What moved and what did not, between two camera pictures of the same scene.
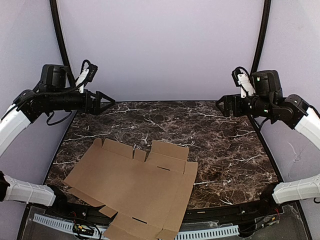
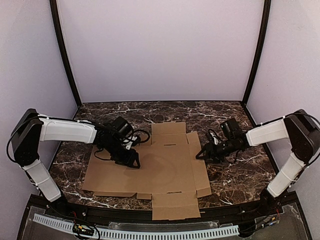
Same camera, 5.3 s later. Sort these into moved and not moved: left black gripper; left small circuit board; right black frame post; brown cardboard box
Moved: left black gripper; brown cardboard box
Not moved: right black frame post; left small circuit board
